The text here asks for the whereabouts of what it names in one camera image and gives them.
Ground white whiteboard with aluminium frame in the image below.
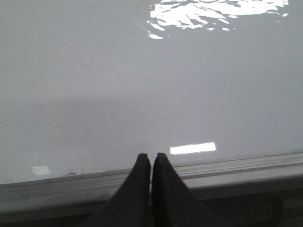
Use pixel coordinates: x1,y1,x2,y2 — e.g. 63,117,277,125
0,0,303,224

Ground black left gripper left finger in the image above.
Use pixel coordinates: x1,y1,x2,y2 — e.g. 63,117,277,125
80,153,151,227

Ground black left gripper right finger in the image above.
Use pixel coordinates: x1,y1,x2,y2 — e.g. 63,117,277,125
151,153,229,227

